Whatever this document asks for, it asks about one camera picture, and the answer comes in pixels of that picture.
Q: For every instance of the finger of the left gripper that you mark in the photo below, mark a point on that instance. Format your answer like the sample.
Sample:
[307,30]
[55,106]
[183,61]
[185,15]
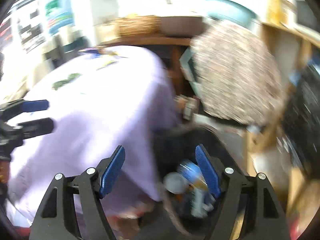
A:
[35,128]

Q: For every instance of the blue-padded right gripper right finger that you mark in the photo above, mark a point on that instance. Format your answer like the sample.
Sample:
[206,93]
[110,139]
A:
[264,217]

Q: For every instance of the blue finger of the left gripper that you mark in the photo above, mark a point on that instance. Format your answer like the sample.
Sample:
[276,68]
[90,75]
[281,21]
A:
[34,106]

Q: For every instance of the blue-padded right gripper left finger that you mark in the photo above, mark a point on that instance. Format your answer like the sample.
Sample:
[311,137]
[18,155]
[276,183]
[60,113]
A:
[56,215]

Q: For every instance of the clear water bottle blue label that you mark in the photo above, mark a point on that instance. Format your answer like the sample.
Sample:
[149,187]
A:
[189,191]

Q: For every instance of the black trash bag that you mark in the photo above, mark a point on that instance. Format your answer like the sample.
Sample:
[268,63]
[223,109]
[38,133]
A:
[301,121]

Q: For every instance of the black trash bin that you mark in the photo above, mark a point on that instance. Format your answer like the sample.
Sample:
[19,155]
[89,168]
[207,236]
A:
[173,146]

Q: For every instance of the dark green leaf scrap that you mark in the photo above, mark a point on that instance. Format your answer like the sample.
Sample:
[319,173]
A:
[69,79]

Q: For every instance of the purple floral tablecloth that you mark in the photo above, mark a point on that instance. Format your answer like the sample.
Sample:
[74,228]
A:
[124,102]

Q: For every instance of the blue water jug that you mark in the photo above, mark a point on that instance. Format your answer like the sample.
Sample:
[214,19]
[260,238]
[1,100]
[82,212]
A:
[58,14]

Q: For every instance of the dark wooden counter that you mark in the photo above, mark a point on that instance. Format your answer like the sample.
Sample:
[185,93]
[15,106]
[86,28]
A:
[147,40]

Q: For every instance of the woven wicker basket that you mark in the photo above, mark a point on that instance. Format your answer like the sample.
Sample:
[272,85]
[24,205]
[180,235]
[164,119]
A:
[135,25]

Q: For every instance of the floral cloth cover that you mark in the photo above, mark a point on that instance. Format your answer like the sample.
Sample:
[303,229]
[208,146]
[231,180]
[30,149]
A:
[238,77]

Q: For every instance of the brown white rice cooker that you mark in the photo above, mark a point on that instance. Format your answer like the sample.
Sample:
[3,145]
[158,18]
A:
[181,26]

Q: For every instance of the yellow roll package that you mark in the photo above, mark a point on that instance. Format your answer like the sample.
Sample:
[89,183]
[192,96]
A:
[273,9]

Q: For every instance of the white microwave oven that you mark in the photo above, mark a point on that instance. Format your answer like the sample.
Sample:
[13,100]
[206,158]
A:
[305,19]

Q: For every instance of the light blue plastic basin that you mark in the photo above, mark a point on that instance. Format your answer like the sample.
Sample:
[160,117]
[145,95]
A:
[231,11]

